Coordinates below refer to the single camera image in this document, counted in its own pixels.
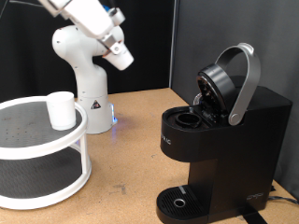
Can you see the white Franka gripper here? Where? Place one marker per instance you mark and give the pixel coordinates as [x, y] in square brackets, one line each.
[90, 18]

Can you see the white coffee pod orange rim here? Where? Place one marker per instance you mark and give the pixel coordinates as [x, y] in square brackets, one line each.
[124, 60]

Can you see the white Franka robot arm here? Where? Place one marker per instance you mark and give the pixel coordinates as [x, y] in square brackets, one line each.
[90, 87]

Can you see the black Keurig coffee machine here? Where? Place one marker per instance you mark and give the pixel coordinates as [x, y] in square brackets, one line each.
[243, 161]

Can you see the black backdrop curtain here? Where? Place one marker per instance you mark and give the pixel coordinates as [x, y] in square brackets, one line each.
[146, 46]

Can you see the white mug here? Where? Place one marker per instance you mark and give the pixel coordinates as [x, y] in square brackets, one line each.
[60, 112]

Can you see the grey partition panel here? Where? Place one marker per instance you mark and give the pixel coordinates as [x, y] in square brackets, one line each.
[202, 31]

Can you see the white two-tier turntable shelf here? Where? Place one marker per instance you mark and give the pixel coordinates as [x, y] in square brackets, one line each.
[46, 146]

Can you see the grey tape strip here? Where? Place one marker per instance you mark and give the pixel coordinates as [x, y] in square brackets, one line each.
[182, 190]

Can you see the black drip tray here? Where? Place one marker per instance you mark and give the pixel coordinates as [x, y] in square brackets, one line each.
[168, 202]

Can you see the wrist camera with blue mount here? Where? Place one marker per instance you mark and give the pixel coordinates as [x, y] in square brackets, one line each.
[116, 15]

